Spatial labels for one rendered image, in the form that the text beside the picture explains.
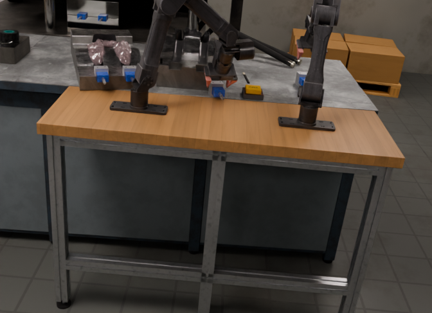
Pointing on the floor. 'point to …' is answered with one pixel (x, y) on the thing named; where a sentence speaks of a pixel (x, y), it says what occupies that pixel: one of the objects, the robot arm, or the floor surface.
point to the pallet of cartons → (362, 59)
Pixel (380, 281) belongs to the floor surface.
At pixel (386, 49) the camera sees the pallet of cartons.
